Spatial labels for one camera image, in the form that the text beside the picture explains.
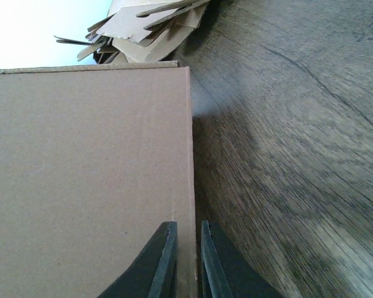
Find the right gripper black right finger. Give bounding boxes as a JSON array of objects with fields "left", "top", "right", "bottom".
[{"left": 201, "top": 220, "right": 282, "bottom": 297}]

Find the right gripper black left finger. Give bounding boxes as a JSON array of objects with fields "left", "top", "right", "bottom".
[{"left": 99, "top": 222, "right": 178, "bottom": 298}]

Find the brown cardboard box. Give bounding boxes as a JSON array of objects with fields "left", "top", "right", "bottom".
[{"left": 0, "top": 61, "right": 197, "bottom": 297}]

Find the stack of flat cardboard blanks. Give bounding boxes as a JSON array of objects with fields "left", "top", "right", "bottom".
[{"left": 56, "top": 1, "right": 209, "bottom": 64}]

